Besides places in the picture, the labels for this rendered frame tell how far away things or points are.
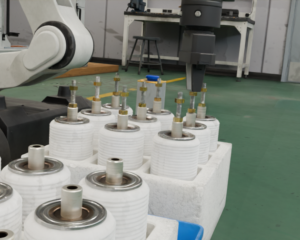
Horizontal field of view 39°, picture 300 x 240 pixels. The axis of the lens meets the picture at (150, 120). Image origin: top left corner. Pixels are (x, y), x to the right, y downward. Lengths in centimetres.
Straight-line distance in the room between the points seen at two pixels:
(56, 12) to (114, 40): 527
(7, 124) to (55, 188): 64
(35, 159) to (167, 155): 30
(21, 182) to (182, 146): 34
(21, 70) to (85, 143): 50
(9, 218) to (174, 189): 38
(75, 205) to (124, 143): 41
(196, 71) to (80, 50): 47
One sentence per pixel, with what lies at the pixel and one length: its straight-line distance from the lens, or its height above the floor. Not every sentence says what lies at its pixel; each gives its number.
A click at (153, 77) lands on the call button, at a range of 125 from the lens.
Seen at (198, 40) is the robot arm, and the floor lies 44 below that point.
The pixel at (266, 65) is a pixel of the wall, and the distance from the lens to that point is 593.
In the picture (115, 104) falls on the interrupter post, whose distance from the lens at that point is 113.
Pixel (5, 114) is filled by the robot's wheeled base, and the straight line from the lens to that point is 123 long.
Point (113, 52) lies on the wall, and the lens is 656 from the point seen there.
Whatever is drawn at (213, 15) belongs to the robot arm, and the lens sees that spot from 90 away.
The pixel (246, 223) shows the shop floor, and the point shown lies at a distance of 112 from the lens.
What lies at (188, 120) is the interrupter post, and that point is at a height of 26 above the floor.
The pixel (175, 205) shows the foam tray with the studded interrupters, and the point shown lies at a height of 14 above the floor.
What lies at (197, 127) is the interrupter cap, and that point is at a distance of 92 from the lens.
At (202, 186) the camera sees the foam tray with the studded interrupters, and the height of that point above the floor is 18.
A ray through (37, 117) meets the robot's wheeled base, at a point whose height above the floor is 18.
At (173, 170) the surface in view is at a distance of 81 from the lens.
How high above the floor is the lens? 44
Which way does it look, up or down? 11 degrees down
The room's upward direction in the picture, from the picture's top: 4 degrees clockwise
